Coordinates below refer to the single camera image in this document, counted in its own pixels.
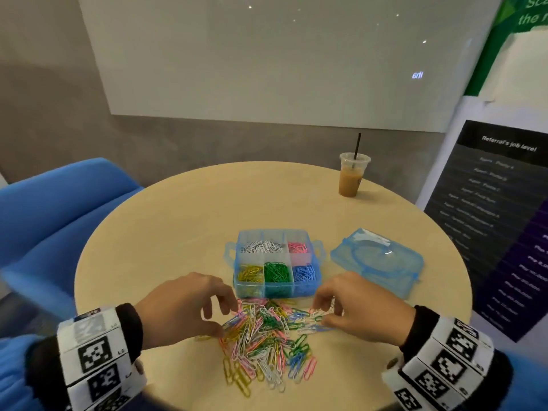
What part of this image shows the person's right hand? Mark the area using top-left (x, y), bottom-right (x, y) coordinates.
top-left (312, 271), bottom-right (416, 346)

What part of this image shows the person's left hand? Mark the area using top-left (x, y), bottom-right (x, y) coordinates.
top-left (134, 272), bottom-right (240, 349)

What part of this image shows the bunch of blue paper clips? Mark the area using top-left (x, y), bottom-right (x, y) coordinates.
top-left (293, 264), bottom-right (319, 283)

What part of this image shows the bunch of yellow paper clips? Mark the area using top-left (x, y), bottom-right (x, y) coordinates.
top-left (238, 265), bottom-right (264, 284)

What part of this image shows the pile of coloured paper clips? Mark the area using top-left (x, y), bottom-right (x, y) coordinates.
top-left (195, 299), bottom-right (335, 399)

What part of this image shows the bunch of green paper clips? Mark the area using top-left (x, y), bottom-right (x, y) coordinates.
top-left (263, 261), bottom-right (291, 284)

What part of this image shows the blue compartment organizer box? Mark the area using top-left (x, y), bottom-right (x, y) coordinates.
top-left (224, 228), bottom-right (327, 299)

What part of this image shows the person's left forearm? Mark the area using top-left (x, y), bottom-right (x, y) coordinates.
top-left (0, 304), bottom-right (145, 411)

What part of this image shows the blue transparent box lid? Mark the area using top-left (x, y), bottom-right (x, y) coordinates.
top-left (331, 227), bottom-right (425, 299)

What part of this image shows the round wooden table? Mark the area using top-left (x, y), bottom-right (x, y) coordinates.
top-left (74, 162), bottom-right (474, 411)

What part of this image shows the right wrist marker band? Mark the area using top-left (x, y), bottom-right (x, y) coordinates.
top-left (382, 316), bottom-right (496, 411)

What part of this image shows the wrist marker band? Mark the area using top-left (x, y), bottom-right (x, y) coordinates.
top-left (382, 316), bottom-right (496, 411)
top-left (57, 306), bottom-right (147, 411)

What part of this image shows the left wrist marker band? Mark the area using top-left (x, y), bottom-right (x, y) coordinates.
top-left (57, 306), bottom-right (147, 411)

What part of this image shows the iced coffee plastic cup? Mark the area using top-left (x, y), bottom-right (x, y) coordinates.
top-left (338, 152), bottom-right (373, 198)

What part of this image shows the blue upholstered chair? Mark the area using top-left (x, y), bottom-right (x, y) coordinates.
top-left (0, 158), bottom-right (142, 320)

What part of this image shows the standing poster banner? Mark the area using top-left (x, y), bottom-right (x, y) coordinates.
top-left (415, 0), bottom-right (548, 343)

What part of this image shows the white wall board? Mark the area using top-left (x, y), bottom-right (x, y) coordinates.
top-left (77, 0), bottom-right (506, 134)

